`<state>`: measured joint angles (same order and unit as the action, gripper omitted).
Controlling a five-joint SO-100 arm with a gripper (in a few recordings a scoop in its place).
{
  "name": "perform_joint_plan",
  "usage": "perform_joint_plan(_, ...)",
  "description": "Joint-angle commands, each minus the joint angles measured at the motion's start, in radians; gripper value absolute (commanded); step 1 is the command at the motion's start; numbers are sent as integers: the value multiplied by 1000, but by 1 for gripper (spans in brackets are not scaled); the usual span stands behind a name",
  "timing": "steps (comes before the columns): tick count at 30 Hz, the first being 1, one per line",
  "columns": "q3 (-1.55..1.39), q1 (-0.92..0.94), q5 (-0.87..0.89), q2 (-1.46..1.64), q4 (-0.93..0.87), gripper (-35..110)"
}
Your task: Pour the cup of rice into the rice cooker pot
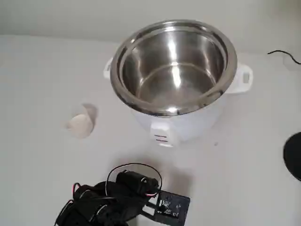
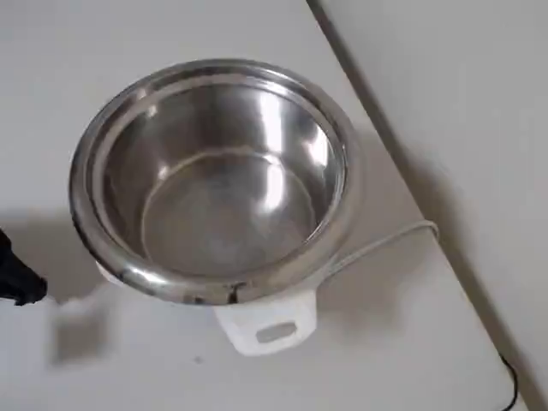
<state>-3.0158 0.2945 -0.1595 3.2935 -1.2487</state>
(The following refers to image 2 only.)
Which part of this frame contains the white rice cooker body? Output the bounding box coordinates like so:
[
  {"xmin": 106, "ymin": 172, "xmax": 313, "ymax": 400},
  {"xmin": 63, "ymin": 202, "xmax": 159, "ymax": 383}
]
[{"xmin": 94, "ymin": 256, "xmax": 319, "ymax": 357}]

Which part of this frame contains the steel inner cooking pot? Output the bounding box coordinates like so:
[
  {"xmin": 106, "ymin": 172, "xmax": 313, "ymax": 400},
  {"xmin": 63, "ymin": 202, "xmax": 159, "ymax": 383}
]
[{"xmin": 68, "ymin": 57, "xmax": 368, "ymax": 307}]

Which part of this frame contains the white power cord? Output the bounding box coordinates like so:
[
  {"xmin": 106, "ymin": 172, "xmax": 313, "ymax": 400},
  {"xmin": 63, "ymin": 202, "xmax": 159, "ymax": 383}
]
[{"xmin": 327, "ymin": 220, "xmax": 441, "ymax": 279}]

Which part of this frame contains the thin black cable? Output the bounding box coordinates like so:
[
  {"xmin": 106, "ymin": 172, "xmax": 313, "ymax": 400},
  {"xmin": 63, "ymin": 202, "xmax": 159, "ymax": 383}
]
[{"xmin": 497, "ymin": 363, "xmax": 520, "ymax": 411}]

